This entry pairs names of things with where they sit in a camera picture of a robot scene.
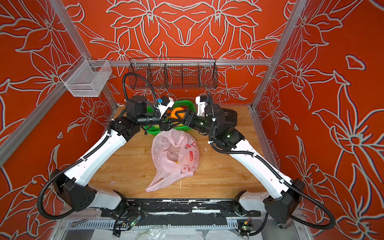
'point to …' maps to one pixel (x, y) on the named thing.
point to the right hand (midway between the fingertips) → (176, 114)
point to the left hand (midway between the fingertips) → (178, 113)
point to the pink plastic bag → (176, 155)
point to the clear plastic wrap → (150, 232)
